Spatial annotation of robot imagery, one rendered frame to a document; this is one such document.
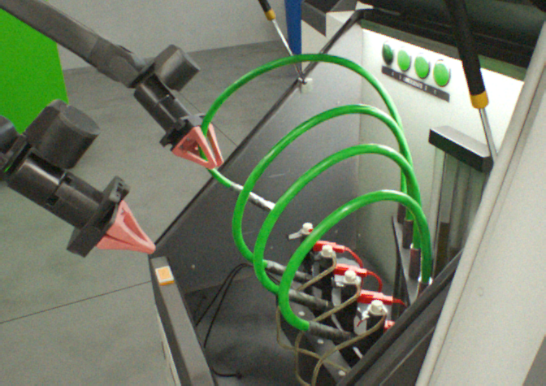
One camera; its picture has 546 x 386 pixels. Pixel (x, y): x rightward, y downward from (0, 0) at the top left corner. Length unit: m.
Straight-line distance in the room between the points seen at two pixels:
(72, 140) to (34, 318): 2.18
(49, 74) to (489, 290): 3.75
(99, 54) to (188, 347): 0.56
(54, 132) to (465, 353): 0.54
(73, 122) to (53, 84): 3.48
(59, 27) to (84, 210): 0.47
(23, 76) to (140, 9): 3.53
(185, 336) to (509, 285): 0.63
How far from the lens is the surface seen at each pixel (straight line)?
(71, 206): 0.73
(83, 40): 1.09
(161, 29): 7.52
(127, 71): 1.04
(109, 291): 2.87
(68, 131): 0.69
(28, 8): 1.14
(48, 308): 2.87
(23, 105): 4.17
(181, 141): 1.00
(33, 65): 4.12
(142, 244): 0.76
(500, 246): 0.63
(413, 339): 0.73
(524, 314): 0.62
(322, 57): 0.95
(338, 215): 0.69
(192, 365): 1.01
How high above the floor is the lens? 1.65
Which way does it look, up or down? 26 degrees down
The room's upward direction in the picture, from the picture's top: 3 degrees counter-clockwise
